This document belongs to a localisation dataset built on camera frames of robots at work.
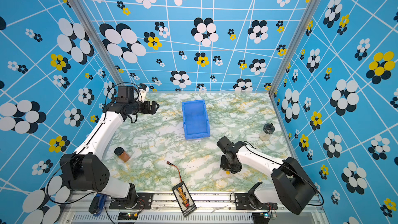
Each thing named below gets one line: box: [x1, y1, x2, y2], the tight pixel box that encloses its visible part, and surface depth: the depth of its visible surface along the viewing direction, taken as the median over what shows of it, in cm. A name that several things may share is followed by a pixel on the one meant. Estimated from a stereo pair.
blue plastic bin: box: [181, 99, 211, 140], surface depth 106 cm
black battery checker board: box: [171, 180, 197, 218], surface depth 75 cm
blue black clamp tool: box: [88, 192, 107, 217], surface depth 72 cm
